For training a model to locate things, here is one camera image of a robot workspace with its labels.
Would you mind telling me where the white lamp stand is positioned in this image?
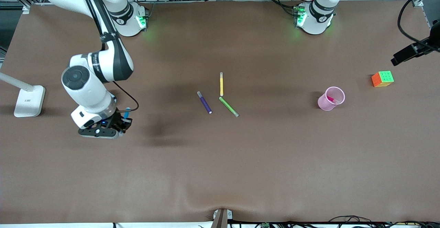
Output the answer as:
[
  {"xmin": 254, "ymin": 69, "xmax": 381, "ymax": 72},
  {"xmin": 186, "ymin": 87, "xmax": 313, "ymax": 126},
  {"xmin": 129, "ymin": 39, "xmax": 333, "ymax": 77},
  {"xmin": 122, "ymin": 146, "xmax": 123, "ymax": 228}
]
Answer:
[{"xmin": 0, "ymin": 72, "xmax": 46, "ymax": 118}]

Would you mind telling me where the brown table mat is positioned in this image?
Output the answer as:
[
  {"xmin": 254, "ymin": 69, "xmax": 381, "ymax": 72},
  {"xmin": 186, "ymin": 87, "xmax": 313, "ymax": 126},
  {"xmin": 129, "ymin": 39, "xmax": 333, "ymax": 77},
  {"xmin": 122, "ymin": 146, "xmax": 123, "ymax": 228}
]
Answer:
[{"xmin": 0, "ymin": 0, "xmax": 440, "ymax": 225}]

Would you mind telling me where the green marker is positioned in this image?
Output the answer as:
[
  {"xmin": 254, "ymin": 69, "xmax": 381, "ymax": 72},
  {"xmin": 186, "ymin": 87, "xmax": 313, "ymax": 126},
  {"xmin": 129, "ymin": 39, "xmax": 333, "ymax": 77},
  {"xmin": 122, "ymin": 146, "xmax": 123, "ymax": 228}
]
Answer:
[{"xmin": 219, "ymin": 97, "xmax": 239, "ymax": 118}]

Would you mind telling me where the colourful puzzle cube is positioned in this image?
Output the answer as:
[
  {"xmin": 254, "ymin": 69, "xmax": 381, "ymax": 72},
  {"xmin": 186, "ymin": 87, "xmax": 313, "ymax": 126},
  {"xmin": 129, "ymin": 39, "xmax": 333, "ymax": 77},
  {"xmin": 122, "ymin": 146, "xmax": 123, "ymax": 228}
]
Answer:
[{"xmin": 371, "ymin": 70, "xmax": 395, "ymax": 88}]

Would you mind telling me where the black looped floor cable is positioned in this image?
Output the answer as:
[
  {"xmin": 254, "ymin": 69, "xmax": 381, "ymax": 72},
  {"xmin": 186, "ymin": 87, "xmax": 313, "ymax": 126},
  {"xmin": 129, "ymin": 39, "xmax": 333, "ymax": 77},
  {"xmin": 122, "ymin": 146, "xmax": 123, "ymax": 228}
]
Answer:
[{"xmin": 328, "ymin": 215, "xmax": 372, "ymax": 224}]

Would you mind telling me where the translucent pink cup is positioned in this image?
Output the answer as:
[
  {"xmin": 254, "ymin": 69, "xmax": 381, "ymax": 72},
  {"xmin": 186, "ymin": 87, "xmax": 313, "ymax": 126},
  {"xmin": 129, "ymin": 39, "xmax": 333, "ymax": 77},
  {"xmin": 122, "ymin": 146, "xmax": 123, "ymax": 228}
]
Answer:
[{"xmin": 317, "ymin": 87, "xmax": 345, "ymax": 111}]

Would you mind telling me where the purple marker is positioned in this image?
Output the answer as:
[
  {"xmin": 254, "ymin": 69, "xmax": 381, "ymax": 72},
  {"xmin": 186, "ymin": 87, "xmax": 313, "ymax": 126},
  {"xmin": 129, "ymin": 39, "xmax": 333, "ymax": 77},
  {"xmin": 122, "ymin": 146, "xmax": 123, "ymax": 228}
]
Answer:
[{"xmin": 197, "ymin": 91, "xmax": 212, "ymax": 115}]

